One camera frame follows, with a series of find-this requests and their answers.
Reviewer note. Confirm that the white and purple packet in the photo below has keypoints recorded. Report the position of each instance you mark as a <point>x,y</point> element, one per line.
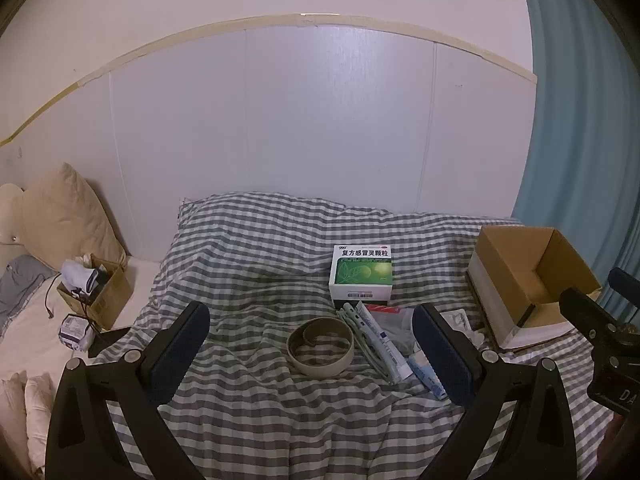
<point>74,332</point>

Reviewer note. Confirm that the beige tape roll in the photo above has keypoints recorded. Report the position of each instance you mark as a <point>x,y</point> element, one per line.
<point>320,366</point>

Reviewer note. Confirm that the clear plastic bag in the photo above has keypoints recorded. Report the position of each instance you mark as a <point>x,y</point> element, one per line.
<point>395,322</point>

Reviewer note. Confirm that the grey cloth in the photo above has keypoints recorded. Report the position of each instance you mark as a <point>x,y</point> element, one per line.
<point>20,285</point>

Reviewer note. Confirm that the cream padded headboard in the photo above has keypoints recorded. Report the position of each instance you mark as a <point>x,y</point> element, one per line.
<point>9,217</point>

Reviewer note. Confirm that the small cluttered cardboard box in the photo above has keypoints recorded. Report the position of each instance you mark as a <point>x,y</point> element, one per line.
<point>102,292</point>

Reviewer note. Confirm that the green and white medicine box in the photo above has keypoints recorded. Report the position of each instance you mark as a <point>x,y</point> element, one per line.
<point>361,272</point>

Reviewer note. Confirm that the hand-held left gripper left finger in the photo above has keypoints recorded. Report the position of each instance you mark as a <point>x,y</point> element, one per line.
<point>184,347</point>

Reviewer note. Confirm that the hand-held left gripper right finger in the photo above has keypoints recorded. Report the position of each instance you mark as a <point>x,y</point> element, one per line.
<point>441,355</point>

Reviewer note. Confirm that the large open cardboard box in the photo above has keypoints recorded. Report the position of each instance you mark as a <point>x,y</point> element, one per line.
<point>525,285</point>

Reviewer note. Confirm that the white ointment tube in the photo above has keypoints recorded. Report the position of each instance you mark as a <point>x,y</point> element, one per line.
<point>386,347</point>

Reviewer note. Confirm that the beige pillow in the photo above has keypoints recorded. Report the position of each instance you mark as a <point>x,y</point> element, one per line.
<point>67,220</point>

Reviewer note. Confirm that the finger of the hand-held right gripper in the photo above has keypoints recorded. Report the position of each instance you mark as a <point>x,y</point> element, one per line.
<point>587,307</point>
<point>625,282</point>

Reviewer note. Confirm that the white fluffy cushion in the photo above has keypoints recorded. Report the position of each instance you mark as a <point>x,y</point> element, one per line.
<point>22,415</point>

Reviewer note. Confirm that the crumpled clear wrapper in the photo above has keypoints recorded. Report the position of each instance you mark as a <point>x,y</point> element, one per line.
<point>462,324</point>

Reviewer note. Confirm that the grey checked blanket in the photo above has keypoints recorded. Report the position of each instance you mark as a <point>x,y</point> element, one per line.
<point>260,260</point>

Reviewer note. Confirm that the blue and white tube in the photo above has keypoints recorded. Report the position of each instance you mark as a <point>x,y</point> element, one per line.
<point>427,377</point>

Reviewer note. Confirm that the teal curtain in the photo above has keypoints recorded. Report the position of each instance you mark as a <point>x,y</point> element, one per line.
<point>580,135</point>

